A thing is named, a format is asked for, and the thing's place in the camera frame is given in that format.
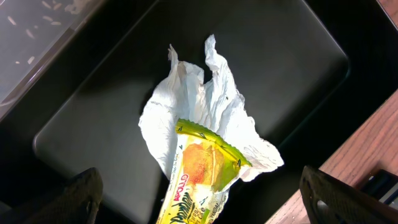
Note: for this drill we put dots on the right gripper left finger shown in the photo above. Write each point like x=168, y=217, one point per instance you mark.
x=77, y=201

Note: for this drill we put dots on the green yellow snack wrapper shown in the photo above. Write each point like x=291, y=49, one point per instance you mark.
x=204, y=168

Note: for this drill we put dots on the white napkin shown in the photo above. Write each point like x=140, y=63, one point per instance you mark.
x=216, y=105

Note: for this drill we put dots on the rice food waste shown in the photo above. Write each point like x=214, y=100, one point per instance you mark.
x=30, y=27

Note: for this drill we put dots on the black waste tray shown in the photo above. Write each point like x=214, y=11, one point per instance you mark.
x=311, y=72

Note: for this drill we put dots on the clear plastic waste bin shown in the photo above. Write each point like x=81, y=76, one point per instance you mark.
x=16, y=79

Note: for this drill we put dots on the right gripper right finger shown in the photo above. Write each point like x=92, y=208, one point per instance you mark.
x=328, y=200

